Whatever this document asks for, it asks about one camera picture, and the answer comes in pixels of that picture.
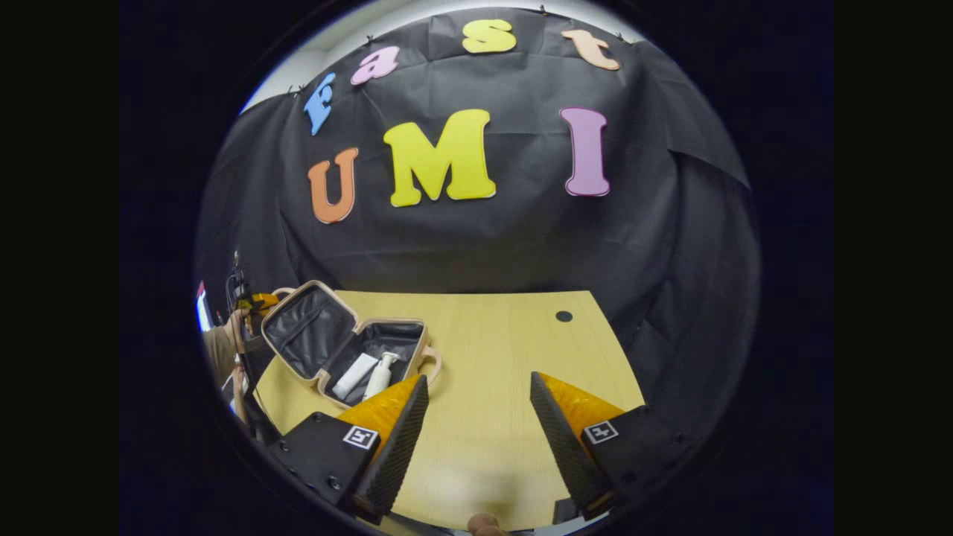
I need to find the pink suitcase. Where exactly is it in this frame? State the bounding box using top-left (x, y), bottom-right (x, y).
top-left (260, 280), bottom-right (442, 411)

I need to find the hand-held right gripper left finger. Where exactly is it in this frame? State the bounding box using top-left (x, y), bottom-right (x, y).
top-left (267, 374), bottom-right (430, 526)

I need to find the black backdrop cloth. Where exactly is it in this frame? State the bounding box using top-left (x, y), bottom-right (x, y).
top-left (195, 7), bottom-right (762, 447)

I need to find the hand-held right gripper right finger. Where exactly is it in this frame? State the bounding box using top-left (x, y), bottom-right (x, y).
top-left (530, 372), bottom-right (695, 522)

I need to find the white squeeze tube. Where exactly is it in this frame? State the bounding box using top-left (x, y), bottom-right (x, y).
top-left (332, 352), bottom-right (380, 401)

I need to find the white pump bottle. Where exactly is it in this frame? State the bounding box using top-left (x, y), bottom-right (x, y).
top-left (363, 351), bottom-right (401, 400)

